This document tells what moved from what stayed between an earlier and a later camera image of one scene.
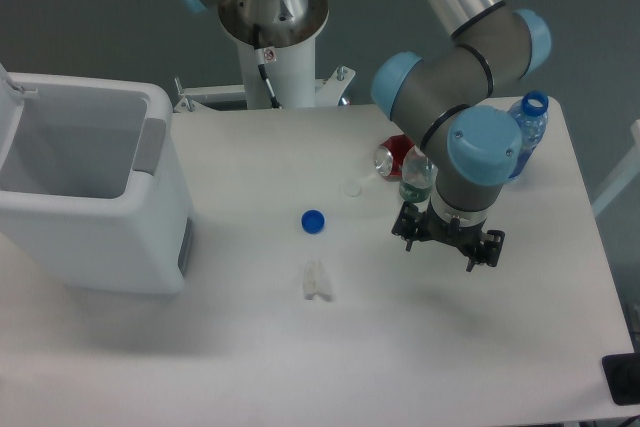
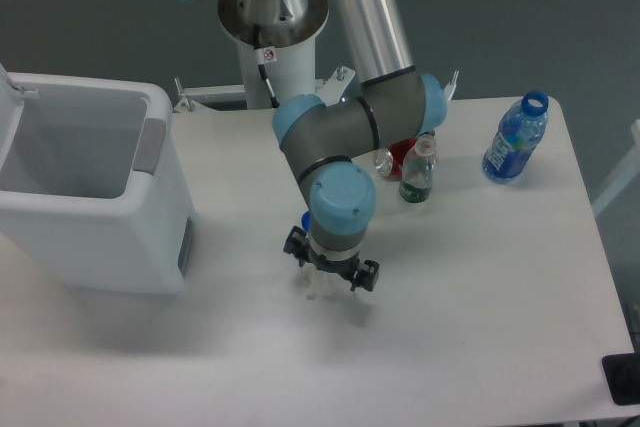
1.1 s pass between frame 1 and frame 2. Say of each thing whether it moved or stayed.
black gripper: moved
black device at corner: stayed
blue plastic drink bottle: stayed
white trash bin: stayed
